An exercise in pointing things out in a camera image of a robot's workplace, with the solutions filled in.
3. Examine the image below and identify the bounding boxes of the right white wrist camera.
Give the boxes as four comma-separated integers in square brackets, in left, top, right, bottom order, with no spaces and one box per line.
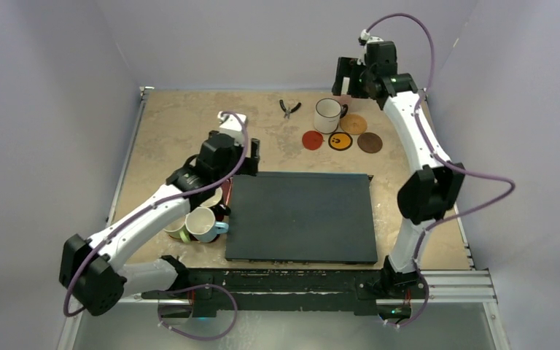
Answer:
[358,29,384,65]

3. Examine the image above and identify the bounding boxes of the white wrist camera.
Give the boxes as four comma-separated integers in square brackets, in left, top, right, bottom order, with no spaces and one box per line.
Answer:
[217,111,248,146]
[358,29,384,65]

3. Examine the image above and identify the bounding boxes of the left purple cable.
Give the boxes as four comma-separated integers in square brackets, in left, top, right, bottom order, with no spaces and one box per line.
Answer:
[62,111,251,341]

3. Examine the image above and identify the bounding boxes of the red apple coaster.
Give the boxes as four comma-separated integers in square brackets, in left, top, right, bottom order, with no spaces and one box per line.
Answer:
[301,130,324,151]

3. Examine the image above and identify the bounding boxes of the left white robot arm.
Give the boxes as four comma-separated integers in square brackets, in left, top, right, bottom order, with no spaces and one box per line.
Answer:
[58,131,260,317]

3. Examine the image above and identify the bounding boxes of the dark brown wooden coaster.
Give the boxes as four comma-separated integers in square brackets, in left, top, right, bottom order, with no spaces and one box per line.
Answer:
[357,132,383,154]

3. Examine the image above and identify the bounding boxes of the black pliers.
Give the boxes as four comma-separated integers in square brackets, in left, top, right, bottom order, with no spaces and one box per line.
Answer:
[279,99,302,120]

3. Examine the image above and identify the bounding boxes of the green handled white mug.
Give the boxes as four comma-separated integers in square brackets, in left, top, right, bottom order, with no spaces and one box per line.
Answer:
[163,217,191,243]

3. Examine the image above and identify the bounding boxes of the grey white mug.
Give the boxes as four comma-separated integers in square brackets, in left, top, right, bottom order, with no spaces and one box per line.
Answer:
[313,98,349,134]

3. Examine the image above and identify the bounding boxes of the red tray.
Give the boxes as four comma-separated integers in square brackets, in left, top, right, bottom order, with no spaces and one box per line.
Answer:
[221,178,233,206]

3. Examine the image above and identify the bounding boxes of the orange smiley coaster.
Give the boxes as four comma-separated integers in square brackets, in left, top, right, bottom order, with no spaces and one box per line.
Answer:
[327,132,354,151]

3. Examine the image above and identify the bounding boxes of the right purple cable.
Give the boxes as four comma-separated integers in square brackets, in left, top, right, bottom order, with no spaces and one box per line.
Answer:
[359,12,517,330]

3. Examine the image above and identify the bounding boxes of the dark rectangular board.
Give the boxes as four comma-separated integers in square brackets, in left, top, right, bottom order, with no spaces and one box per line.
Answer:
[225,171,378,265]

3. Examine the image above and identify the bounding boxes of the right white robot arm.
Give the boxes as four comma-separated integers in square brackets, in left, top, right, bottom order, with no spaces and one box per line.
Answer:
[332,37,464,297]

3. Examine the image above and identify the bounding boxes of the purple cable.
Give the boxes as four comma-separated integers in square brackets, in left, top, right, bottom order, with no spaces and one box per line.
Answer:
[359,12,517,330]
[62,111,251,341]

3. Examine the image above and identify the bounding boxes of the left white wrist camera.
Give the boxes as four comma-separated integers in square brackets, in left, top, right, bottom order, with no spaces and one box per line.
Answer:
[217,111,248,146]

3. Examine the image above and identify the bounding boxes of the pink handled white mug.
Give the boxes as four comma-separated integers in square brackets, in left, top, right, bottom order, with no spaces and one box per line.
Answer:
[335,95,353,108]

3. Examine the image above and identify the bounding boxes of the black handled white mug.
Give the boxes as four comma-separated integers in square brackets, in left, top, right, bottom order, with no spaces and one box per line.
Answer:
[200,187,231,221]

